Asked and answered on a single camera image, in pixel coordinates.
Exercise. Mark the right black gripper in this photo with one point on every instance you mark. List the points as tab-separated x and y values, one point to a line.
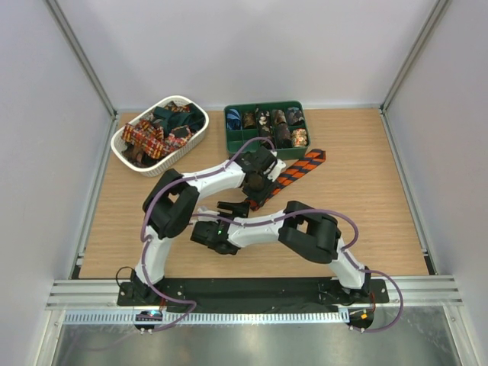
240	209

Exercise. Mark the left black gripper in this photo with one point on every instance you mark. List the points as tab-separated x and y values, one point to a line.
270	186

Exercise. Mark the orange navy striped tie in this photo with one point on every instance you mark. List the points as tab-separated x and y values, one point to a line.
300	168

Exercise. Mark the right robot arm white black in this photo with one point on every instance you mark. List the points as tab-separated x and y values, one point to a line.
317	235

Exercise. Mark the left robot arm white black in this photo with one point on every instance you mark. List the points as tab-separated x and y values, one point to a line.
170	204

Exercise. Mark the dark floral rolled tie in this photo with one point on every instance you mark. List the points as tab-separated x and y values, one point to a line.
265	129

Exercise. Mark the beige red rolled tie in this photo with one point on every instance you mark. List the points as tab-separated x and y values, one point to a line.
299	138

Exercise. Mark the brown camouflage rolled tie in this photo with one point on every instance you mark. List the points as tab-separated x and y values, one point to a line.
248	120

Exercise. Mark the green divided organizer tray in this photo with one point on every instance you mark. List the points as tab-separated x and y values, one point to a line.
250	138

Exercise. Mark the blue grey rolled tie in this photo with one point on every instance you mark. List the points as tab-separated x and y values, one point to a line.
294	116

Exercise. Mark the white plastic basket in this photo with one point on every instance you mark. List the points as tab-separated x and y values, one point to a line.
118	145

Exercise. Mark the dark green tie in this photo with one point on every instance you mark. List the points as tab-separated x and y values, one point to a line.
172	116

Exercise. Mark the red yellow patterned tie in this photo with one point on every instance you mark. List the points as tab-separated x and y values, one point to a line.
150	137

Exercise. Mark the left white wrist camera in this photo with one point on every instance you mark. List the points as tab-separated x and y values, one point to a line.
276	167

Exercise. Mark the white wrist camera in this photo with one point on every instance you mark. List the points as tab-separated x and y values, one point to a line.
276	167
205	215

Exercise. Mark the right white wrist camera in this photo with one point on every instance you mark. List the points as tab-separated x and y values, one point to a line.
205	215

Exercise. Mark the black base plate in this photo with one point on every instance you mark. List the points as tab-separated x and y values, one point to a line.
270	295

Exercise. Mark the slotted grey cable duct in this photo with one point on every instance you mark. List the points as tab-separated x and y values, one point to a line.
151	317

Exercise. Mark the left aluminium frame post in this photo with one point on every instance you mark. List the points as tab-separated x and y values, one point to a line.
68	33

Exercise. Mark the aluminium frame post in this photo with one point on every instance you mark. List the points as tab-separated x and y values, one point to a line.
68	33
426	32

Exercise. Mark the right aluminium frame post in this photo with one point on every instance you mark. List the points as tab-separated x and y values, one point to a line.
426	32

